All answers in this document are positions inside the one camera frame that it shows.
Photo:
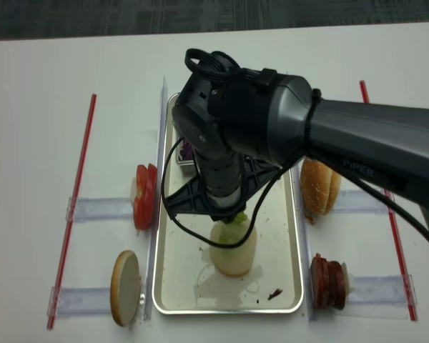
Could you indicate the left red rod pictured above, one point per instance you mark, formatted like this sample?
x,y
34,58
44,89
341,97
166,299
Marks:
x,y
53,302

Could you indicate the dark food scrap on tray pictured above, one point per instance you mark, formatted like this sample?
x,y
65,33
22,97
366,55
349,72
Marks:
x,y
277,292

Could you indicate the right red rod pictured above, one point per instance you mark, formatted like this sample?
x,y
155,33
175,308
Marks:
x,y
396,237

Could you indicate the meat patty slices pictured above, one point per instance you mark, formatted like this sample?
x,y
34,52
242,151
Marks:
x,y
328,285

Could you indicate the clear long rail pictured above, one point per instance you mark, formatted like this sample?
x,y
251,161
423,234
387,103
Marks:
x,y
305,252
152,245

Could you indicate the sesame burger bun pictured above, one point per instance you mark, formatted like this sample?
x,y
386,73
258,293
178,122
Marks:
x,y
320,186

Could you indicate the white pusher behind tomato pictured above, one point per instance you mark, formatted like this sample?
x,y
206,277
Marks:
x,y
135,190

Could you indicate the clear track behind patties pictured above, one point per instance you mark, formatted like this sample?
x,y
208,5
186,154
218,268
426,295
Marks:
x,y
392,289

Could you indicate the tomato slices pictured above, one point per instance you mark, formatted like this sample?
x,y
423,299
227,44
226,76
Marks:
x,y
143,208

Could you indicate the purple cabbage shreds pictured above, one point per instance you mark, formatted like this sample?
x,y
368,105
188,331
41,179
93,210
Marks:
x,y
185,152

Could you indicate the white pusher behind patties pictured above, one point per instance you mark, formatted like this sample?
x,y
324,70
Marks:
x,y
346,278

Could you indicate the right clear long rail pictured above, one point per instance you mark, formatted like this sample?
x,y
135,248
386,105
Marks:
x,y
305,252

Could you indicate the clear track behind tomato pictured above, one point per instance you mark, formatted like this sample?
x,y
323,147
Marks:
x,y
82,209

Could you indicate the clear track behind sesame bun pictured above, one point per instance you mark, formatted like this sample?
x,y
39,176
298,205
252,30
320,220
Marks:
x,y
357,201

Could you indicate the lettuce leaf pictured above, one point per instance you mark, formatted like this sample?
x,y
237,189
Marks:
x,y
230,233

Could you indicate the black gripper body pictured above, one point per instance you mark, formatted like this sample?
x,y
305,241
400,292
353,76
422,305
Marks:
x,y
191,198

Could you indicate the red rod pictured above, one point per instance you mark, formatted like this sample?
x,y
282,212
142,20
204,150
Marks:
x,y
53,302
396,237

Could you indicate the upright bun half left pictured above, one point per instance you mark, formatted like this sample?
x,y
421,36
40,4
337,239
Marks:
x,y
125,288

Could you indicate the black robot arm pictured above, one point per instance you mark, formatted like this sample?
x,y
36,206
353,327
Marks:
x,y
247,133

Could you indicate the clear plastic container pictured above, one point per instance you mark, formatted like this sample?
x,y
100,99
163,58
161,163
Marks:
x,y
188,168

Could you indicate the metal serving tray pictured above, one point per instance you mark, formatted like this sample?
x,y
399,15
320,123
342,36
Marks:
x,y
187,282

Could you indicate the bottom bun slice on tray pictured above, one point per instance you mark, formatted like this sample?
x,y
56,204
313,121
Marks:
x,y
235,262

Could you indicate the clear track behind bun half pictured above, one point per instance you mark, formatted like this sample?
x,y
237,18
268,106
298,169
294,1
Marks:
x,y
72,301

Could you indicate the left clear long rail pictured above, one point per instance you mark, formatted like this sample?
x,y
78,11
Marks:
x,y
152,245

